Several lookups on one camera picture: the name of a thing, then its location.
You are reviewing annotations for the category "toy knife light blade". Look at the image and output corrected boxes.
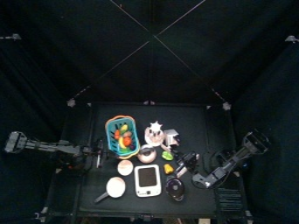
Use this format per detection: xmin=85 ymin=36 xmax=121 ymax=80
xmin=175 ymin=165 xmax=190 ymax=179

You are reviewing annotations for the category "green toy vegetable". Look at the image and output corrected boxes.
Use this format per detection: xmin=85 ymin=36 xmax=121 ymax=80
xmin=162 ymin=151 xmax=175 ymax=162

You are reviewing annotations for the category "teal basket orange rim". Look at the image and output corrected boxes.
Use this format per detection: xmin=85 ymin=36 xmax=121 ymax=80
xmin=105 ymin=115 xmax=142 ymax=160

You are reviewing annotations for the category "yellow toy pepper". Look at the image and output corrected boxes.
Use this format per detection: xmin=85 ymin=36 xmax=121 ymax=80
xmin=163 ymin=163 xmax=175 ymax=175

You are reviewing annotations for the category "yellow toy banana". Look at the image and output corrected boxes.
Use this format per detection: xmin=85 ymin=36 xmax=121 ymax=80
xmin=118 ymin=136 xmax=127 ymax=151

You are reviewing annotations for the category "small beige round bowl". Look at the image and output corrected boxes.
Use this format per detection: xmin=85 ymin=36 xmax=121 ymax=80
xmin=117 ymin=159 xmax=135 ymax=177

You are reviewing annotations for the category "black round disc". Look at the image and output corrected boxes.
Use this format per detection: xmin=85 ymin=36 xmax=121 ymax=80
xmin=165 ymin=176 xmax=187 ymax=203

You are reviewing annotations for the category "grey white toy cube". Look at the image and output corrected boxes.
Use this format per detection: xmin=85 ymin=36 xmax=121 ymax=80
xmin=163 ymin=129 xmax=182 ymax=147

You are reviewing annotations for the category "brown round bowl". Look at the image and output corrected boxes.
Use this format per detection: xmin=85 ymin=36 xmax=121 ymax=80
xmin=137 ymin=144 xmax=159 ymax=165

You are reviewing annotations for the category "frying pan cream inside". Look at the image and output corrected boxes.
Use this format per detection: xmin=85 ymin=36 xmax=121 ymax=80
xmin=94 ymin=176 xmax=127 ymax=204

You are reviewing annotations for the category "white toy tablet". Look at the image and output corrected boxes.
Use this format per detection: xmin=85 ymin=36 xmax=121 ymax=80
xmin=134 ymin=164 xmax=163 ymax=199

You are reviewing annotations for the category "white star shaped toy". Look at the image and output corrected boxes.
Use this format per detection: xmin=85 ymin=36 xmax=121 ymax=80
xmin=149 ymin=121 xmax=165 ymax=133

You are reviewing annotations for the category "black label sheet white text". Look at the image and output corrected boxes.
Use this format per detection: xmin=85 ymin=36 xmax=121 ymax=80
xmin=217 ymin=186 xmax=246 ymax=213

